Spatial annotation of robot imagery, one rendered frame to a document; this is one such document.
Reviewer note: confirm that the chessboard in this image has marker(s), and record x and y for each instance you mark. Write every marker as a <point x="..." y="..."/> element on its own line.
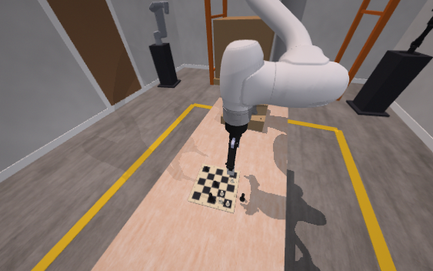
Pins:
<point x="204" y="184"/>

